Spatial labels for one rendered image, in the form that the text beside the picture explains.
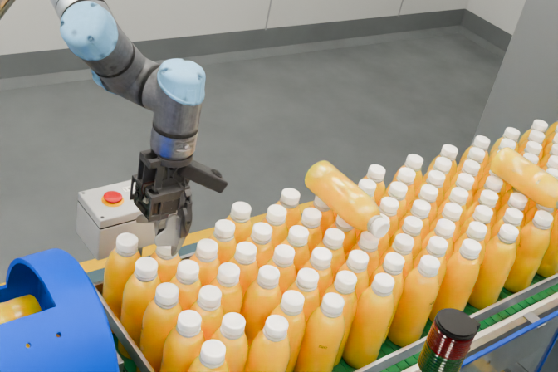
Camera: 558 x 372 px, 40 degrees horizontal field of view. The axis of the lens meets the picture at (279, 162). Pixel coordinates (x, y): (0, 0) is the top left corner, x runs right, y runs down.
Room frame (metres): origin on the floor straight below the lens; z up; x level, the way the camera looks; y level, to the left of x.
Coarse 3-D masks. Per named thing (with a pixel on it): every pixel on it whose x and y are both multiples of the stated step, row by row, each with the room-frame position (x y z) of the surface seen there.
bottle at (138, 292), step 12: (132, 276) 1.03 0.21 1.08; (156, 276) 1.03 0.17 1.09; (132, 288) 1.01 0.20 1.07; (144, 288) 1.01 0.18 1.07; (132, 300) 1.00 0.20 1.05; (144, 300) 1.00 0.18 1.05; (120, 312) 1.03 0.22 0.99; (132, 312) 1.00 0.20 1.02; (132, 324) 1.00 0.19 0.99; (132, 336) 1.00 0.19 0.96; (120, 348) 1.01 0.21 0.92
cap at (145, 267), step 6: (144, 258) 1.05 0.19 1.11; (150, 258) 1.05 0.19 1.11; (138, 264) 1.03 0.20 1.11; (144, 264) 1.03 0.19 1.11; (150, 264) 1.03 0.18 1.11; (156, 264) 1.04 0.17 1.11; (138, 270) 1.02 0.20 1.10; (144, 270) 1.02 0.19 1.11; (150, 270) 1.02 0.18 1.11; (156, 270) 1.03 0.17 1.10; (144, 276) 1.02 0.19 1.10; (150, 276) 1.02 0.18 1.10
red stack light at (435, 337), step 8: (432, 328) 0.89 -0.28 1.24; (432, 336) 0.88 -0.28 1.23; (440, 336) 0.87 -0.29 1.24; (432, 344) 0.87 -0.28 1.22; (440, 344) 0.86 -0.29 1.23; (448, 344) 0.86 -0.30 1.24; (456, 344) 0.86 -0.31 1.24; (464, 344) 0.86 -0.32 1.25; (440, 352) 0.86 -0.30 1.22; (448, 352) 0.86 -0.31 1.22; (456, 352) 0.86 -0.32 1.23; (464, 352) 0.86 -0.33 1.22
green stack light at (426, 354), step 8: (424, 344) 0.89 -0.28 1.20; (424, 352) 0.88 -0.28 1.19; (432, 352) 0.87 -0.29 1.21; (424, 360) 0.87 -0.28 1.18; (432, 360) 0.86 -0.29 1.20; (440, 360) 0.86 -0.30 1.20; (448, 360) 0.86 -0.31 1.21; (456, 360) 0.86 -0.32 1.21; (424, 368) 0.87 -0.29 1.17; (432, 368) 0.86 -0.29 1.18; (440, 368) 0.86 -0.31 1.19; (448, 368) 0.86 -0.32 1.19; (456, 368) 0.86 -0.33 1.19
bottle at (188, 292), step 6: (174, 276) 1.06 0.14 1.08; (174, 282) 1.04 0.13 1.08; (180, 282) 1.04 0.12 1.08; (186, 282) 1.03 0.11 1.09; (192, 282) 1.04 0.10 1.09; (198, 282) 1.05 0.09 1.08; (180, 288) 1.03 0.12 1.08; (186, 288) 1.03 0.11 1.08; (192, 288) 1.03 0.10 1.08; (198, 288) 1.04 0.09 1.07; (180, 294) 1.02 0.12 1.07; (186, 294) 1.02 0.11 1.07; (192, 294) 1.03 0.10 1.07; (180, 300) 1.02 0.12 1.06; (186, 300) 1.02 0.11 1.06; (192, 300) 1.03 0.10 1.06; (186, 306) 1.02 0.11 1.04
